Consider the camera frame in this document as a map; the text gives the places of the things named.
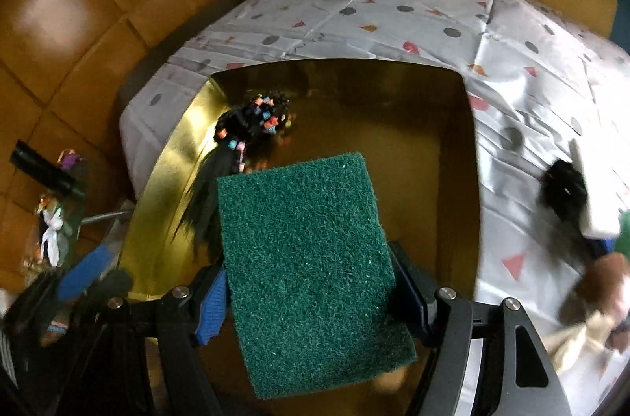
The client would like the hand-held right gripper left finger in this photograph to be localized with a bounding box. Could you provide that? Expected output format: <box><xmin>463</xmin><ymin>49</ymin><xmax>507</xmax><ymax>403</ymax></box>
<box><xmin>64</xmin><ymin>267</ymin><xmax>231</xmax><ymax>416</ymax></box>

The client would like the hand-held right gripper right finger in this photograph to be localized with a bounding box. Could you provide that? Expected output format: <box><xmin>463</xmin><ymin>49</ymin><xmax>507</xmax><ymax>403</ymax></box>
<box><xmin>389</xmin><ymin>241</ymin><xmax>576</xmax><ymax>416</ymax></box>

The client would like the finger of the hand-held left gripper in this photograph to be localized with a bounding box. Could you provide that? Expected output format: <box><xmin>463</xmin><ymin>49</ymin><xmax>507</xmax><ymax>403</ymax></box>
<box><xmin>97</xmin><ymin>269</ymin><xmax>135</xmax><ymax>299</ymax></box>
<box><xmin>55</xmin><ymin>243</ymin><xmax>116</xmax><ymax>303</ymax></box>

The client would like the green and yellow scouring sponge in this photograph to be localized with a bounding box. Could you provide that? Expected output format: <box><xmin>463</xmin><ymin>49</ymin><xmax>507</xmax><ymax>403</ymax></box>
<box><xmin>217</xmin><ymin>151</ymin><xmax>419</xmax><ymax>401</ymax></box>

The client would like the gold box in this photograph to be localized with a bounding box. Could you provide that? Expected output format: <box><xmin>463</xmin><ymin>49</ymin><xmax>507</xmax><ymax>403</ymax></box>
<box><xmin>118</xmin><ymin>60</ymin><xmax>480</xmax><ymax>416</ymax></box>

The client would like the cream cloth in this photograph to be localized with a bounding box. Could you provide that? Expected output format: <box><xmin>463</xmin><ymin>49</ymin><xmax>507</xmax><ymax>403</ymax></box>
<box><xmin>544</xmin><ymin>312</ymin><xmax>618</xmax><ymax>372</ymax></box>

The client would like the black furry scrunchie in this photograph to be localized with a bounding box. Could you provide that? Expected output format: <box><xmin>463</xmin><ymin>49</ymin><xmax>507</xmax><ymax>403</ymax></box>
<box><xmin>539</xmin><ymin>160</ymin><xmax>599</xmax><ymax>260</ymax></box>

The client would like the white foam block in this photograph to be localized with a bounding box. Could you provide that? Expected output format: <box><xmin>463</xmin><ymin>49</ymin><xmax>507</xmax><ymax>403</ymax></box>
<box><xmin>570</xmin><ymin>137</ymin><xmax>622</xmax><ymax>240</ymax></box>

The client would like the white and green toy figure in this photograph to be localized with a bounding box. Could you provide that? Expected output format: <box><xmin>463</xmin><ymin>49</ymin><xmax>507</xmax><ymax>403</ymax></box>
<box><xmin>35</xmin><ymin>193</ymin><xmax>76</xmax><ymax>270</ymax></box>

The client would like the grey metal bar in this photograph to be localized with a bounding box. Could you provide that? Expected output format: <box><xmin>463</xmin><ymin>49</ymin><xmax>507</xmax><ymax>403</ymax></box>
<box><xmin>81</xmin><ymin>210</ymin><xmax>133</xmax><ymax>228</ymax></box>

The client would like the black tube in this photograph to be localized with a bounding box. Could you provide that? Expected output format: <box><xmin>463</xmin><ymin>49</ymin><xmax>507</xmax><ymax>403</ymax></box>
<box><xmin>11</xmin><ymin>139</ymin><xmax>85</xmax><ymax>200</ymax></box>

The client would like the black hairpiece with coloured beads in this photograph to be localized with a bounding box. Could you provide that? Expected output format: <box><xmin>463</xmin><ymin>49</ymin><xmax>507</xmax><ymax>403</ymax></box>
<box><xmin>174</xmin><ymin>90</ymin><xmax>297</xmax><ymax>259</ymax></box>

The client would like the brown round puff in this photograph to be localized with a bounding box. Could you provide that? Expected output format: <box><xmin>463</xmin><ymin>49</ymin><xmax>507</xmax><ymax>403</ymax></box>
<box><xmin>558</xmin><ymin>253</ymin><xmax>630</xmax><ymax>350</ymax></box>

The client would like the blue and white small box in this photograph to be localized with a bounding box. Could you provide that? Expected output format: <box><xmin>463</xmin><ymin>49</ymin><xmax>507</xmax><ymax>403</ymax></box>
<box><xmin>587</xmin><ymin>237</ymin><xmax>619</xmax><ymax>259</ymax></box>

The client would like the white spotted tablecloth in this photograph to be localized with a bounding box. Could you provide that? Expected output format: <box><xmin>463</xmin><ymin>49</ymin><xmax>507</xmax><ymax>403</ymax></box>
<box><xmin>118</xmin><ymin>0</ymin><xmax>630</xmax><ymax>416</ymax></box>

